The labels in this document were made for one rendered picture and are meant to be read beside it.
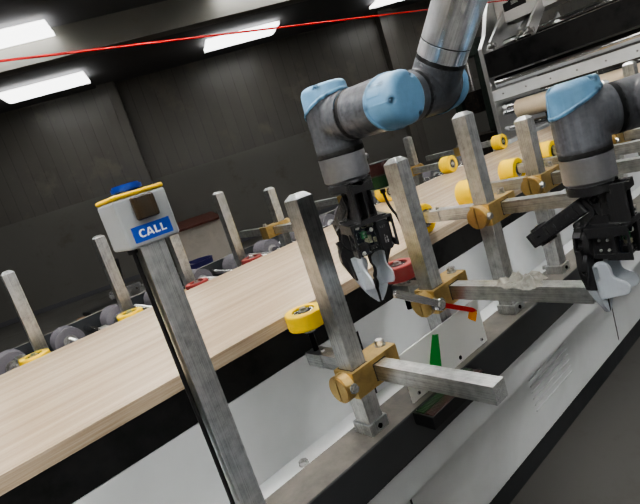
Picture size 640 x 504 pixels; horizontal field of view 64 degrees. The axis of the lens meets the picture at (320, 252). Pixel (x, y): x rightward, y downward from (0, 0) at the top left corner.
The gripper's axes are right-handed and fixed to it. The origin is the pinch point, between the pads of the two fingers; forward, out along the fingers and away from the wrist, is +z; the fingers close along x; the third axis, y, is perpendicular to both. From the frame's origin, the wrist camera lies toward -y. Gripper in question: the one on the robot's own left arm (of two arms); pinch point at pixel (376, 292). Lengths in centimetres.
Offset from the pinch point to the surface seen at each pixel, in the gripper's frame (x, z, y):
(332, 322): -9.0, 2.0, 0.2
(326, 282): -8.1, -5.1, 0.6
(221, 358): -28.5, 5.5, -13.1
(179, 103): 34, -150, -895
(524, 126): 59, -15, -31
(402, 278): 12.9, 6.1, -19.5
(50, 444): -56, 4, -2
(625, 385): 107, 95, -66
